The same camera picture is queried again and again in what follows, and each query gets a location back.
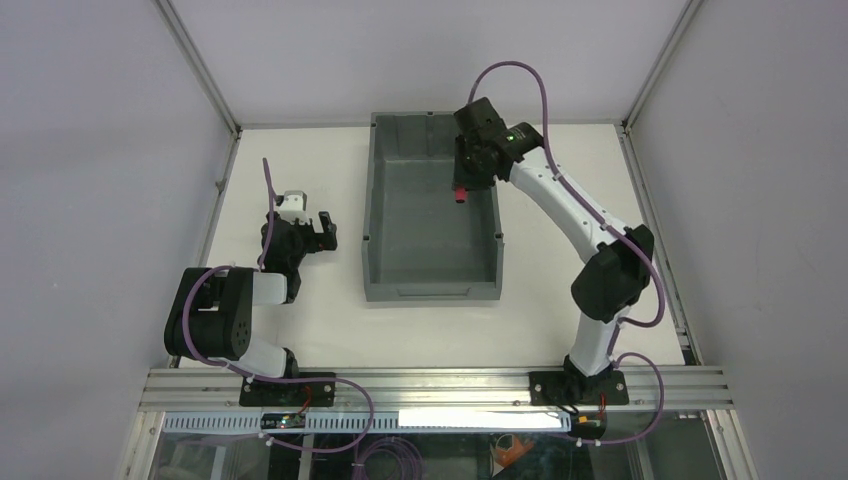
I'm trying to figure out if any grey plastic bin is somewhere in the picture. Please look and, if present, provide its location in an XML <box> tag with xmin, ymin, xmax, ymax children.
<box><xmin>361</xmin><ymin>112</ymin><xmax>505</xmax><ymax>302</ymax></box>

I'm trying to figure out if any left aluminium frame post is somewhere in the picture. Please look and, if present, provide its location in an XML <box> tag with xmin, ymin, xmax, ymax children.
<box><xmin>152</xmin><ymin>0</ymin><xmax>242</xmax><ymax>135</ymax></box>

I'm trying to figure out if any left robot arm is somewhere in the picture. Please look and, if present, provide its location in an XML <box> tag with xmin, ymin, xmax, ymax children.
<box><xmin>164</xmin><ymin>211</ymin><xmax>338</xmax><ymax>382</ymax></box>

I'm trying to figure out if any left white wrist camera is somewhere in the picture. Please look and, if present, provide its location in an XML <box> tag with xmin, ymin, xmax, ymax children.
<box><xmin>275</xmin><ymin>190</ymin><xmax>311</xmax><ymax>225</ymax></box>

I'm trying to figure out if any aluminium front rail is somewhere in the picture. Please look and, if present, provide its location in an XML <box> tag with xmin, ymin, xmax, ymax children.
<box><xmin>138</xmin><ymin>366</ymin><xmax>735</xmax><ymax>412</ymax></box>

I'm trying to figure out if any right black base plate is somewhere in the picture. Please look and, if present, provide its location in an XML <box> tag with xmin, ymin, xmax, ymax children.
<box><xmin>528</xmin><ymin>370</ymin><xmax>630</xmax><ymax>406</ymax></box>

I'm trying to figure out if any white slotted cable duct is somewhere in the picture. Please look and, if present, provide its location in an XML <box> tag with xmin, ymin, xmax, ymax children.
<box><xmin>163</xmin><ymin>408</ymin><xmax>571</xmax><ymax>435</ymax></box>

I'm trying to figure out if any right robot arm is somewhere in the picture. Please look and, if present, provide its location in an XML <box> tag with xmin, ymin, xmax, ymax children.
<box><xmin>452</xmin><ymin>98</ymin><xmax>655</xmax><ymax>389</ymax></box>

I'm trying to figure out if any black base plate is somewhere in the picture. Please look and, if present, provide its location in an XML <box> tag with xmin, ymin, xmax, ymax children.
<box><xmin>238</xmin><ymin>372</ymin><xmax>336</xmax><ymax>408</ymax></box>
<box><xmin>528</xmin><ymin>370</ymin><xmax>630</xmax><ymax>406</ymax></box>

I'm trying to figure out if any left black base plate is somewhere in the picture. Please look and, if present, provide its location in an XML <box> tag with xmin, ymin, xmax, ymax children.
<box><xmin>238</xmin><ymin>372</ymin><xmax>336</xmax><ymax>408</ymax></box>

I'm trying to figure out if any right aluminium frame post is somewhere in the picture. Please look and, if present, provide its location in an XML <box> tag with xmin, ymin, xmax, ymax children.
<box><xmin>621</xmin><ymin>0</ymin><xmax>704</xmax><ymax>133</ymax></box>

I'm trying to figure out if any aluminium frame post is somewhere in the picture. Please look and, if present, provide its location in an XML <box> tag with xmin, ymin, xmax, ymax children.
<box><xmin>152</xmin><ymin>0</ymin><xmax>242</xmax><ymax>135</ymax></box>
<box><xmin>621</xmin><ymin>0</ymin><xmax>704</xmax><ymax>133</ymax></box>

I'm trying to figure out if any orange object under table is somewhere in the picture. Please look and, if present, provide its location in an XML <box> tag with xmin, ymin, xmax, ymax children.
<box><xmin>490</xmin><ymin>434</ymin><xmax>535</xmax><ymax>479</ymax></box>

